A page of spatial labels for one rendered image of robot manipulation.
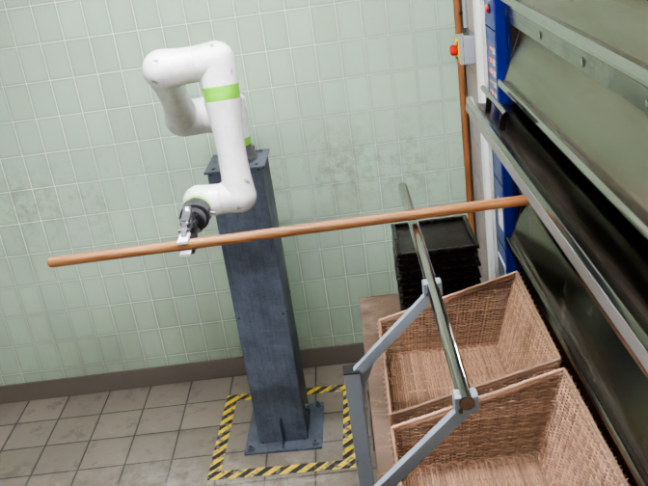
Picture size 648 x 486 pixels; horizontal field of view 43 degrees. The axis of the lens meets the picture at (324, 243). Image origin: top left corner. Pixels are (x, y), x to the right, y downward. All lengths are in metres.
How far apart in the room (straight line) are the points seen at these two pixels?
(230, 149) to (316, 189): 1.04
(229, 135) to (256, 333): 0.94
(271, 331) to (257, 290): 0.18
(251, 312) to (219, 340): 0.76
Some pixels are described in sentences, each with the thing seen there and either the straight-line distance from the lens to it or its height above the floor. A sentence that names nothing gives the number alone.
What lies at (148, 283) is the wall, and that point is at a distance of 3.81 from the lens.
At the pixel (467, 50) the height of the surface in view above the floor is 1.46.
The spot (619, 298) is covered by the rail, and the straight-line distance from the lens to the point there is 1.32.
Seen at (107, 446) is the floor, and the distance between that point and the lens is 3.75.
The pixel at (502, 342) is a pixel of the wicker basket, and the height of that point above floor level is 0.62.
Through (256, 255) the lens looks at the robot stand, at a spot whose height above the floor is 0.86.
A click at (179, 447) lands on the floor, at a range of 3.60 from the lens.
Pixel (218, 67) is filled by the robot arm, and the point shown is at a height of 1.61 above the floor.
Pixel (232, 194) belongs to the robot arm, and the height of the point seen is 1.22.
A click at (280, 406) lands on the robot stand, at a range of 3.38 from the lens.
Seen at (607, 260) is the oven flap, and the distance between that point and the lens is 1.50.
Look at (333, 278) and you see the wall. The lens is 3.73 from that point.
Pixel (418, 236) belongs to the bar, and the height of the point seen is 1.17.
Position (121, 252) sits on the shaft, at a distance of 2.38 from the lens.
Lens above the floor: 2.05
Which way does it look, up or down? 23 degrees down
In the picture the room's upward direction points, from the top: 8 degrees counter-clockwise
